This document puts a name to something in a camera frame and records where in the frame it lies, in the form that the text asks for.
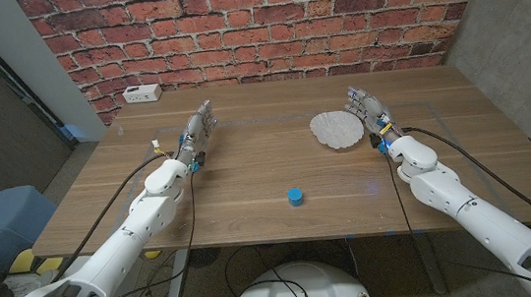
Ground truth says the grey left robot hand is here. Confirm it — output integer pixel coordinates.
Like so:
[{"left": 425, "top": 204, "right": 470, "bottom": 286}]
[{"left": 170, "top": 98, "right": 223, "bottom": 174}]

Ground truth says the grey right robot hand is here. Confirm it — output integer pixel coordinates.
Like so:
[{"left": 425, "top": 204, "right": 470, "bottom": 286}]
[{"left": 341, "top": 82, "right": 406, "bottom": 159}]

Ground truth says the white paper coffee filter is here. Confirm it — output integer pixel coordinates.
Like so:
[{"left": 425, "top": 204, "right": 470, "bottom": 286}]
[{"left": 308, "top": 106, "right": 367, "bottom": 153}]

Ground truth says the blue bottle cap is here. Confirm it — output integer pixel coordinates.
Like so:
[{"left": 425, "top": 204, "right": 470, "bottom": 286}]
[{"left": 285, "top": 186, "right": 305, "bottom": 208}]

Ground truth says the white power strip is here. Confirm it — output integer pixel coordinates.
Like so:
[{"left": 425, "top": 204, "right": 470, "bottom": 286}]
[{"left": 121, "top": 83, "right": 164, "bottom": 106}]

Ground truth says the red brick printed backdrop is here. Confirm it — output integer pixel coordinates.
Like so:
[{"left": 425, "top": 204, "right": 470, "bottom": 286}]
[{"left": 15, "top": 0, "right": 505, "bottom": 135}]

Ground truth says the dark round floor object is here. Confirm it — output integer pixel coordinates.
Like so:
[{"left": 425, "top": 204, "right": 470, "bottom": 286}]
[{"left": 186, "top": 245, "right": 223, "bottom": 270}]

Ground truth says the grey metal table leg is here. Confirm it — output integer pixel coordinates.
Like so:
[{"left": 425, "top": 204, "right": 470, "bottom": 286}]
[
  {"left": 160, "top": 248, "right": 196, "bottom": 297},
  {"left": 410, "top": 231, "right": 447, "bottom": 297}
]

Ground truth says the white robot torso base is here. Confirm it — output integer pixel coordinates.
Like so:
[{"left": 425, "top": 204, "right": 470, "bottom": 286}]
[{"left": 227, "top": 253, "right": 376, "bottom": 297}]

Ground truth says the blue upholstered seat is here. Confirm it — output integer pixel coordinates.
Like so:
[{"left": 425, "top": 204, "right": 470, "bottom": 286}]
[{"left": 0, "top": 182, "right": 65, "bottom": 274}]

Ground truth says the large yellow floor object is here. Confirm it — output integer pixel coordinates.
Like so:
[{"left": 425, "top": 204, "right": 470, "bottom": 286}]
[{"left": 6, "top": 244, "right": 66, "bottom": 279}]

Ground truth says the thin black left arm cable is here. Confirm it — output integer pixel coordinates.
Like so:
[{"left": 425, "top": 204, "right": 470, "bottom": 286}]
[{"left": 58, "top": 168, "right": 207, "bottom": 297}]

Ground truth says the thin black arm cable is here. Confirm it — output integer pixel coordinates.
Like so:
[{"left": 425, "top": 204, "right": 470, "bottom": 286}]
[
  {"left": 383, "top": 138, "right": 531, "bottom": 297},
  {"left": 58, "top": 168, "right": 207, "bottom": 297}
]

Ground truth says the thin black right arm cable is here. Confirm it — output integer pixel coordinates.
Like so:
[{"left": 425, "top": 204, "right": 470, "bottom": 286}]
[{"left": 383, "top": 138, "right": 531, "bottom": 297}]

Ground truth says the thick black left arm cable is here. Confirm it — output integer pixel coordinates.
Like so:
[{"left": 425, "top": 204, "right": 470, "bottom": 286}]
[{"left": 39, "top": 150, "right": 188, "bottom": 283}]

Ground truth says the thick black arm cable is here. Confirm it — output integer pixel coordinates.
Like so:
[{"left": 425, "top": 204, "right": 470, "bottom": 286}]
[
  {"left": 39, "top": 150, "right": 188, "bottom": 283},
  {"left": 399, "top": 113, "right": 531, "bottom": 262}
]

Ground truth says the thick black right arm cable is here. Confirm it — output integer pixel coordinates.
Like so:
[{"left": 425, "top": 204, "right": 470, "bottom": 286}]
[{"left": 399, "top": 113, "right": 531, "bottom": 262}]

